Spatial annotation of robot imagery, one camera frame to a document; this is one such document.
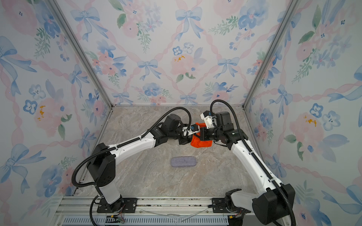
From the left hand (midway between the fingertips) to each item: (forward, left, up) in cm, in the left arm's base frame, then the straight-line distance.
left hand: (195, 132), depth 80 cm
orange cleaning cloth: (-8, +1, +4) cm, 9 cm away
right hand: (-3, 0, +4) cm, 5 cm away
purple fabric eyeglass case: (-10, +7, -17) cm, 21 cm away
